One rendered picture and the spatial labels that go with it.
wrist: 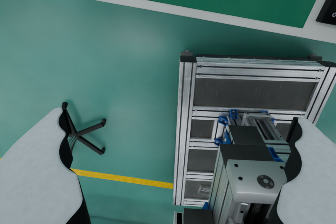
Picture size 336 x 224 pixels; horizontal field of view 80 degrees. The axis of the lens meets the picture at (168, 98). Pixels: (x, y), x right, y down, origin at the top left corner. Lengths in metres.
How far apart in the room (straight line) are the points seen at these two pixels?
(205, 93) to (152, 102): 0.44
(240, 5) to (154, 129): 1.26
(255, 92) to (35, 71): 1.45
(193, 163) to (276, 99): 0.71
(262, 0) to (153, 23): 0.84
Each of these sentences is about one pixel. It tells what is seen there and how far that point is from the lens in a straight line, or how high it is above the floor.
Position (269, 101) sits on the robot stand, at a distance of 1.33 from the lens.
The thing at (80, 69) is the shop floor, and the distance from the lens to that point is 1.50.
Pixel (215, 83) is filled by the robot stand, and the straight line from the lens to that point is 1.18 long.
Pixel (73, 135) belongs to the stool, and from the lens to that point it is 1.74.
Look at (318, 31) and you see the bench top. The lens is 0.62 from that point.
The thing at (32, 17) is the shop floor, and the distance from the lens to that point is 1.54.
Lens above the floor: 1.26
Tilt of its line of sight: 60 degrees down
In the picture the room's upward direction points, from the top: 175 degrees counter-clockwise
